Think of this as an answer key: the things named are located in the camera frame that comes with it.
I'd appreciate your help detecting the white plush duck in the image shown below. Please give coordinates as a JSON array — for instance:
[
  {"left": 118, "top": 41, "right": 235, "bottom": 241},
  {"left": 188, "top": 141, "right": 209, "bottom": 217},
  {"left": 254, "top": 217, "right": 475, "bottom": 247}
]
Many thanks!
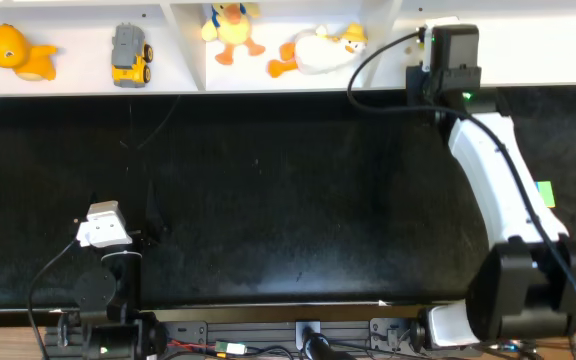
[{"left": 266, "top": 22, "right": 369, "bottom": 80}]

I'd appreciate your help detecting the white shelf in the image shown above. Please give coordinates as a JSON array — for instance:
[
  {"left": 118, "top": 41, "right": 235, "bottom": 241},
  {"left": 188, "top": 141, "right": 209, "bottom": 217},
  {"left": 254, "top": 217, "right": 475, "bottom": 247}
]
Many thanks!
[{"left": 0, "top": 0, "right": 576, "bottom": 99}]

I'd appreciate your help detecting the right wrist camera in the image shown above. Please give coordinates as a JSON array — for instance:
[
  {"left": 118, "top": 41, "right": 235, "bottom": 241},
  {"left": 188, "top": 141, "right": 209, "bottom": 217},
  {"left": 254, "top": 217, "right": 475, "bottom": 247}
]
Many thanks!
[{"left": 420, "top": 16, "right": 462, "bottom": 71}]

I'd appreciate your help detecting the yellow plush duck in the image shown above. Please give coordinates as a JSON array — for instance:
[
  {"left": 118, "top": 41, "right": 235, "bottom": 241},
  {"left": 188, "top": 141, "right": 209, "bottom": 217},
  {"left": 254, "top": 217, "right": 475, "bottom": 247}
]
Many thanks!
[{"left": 200, "top": 2, "right": 267, "bottom": 67}]

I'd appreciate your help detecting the yellow rubber duck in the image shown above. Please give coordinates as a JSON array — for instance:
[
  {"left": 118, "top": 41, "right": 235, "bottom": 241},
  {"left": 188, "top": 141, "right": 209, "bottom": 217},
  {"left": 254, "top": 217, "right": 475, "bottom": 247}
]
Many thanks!
[{"left": 0, "top": 23, "right": 59, "bottom": 83}]

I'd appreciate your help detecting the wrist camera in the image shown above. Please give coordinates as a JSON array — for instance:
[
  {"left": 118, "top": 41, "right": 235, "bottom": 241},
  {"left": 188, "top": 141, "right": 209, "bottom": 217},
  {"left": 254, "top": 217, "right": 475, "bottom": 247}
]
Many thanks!
[
  {"left": 76, "top": 200, "right": 134, "bottom": 249},
  {"left": 420, "top": 16, "right": 462, "bottom": 71}
]

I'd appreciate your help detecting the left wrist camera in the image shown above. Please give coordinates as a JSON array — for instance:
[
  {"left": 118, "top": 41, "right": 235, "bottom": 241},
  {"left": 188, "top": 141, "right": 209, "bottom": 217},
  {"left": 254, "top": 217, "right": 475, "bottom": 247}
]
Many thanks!
[{"left": 76, "top": 200, "right": 134, "bottom": 249}]

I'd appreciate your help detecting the grey and yellow toy truck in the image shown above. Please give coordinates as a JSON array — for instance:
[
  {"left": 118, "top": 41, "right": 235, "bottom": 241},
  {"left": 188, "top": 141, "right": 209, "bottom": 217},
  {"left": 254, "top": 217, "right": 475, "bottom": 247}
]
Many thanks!
[{"left": 110, "top": 22, "right": 155, "bottom": 90}]

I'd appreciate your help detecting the mounting rail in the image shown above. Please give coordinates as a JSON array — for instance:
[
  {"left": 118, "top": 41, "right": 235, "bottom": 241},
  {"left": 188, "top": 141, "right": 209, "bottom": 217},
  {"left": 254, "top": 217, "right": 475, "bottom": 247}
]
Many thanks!
[{"left": 42, "top": 317, "right": 539, "bottom": 360}]

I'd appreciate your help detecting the black cable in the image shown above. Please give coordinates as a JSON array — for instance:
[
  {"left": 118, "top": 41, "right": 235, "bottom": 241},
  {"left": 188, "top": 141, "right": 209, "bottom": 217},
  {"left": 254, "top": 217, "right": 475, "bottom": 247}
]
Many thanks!
[
  {"left": 26, "top": 237, "right": 80, "bottom": 360},
  {"left": 346, "top": 29, "right": 576, "bottom": 360}
]

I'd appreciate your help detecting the many-coloured puzzle cube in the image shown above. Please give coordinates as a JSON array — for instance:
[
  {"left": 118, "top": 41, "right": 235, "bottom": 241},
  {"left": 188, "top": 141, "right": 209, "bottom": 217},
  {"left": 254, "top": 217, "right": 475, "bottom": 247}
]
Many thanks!
[{"left": 535, "top": 180, "right": 557, "bottom": 209}]

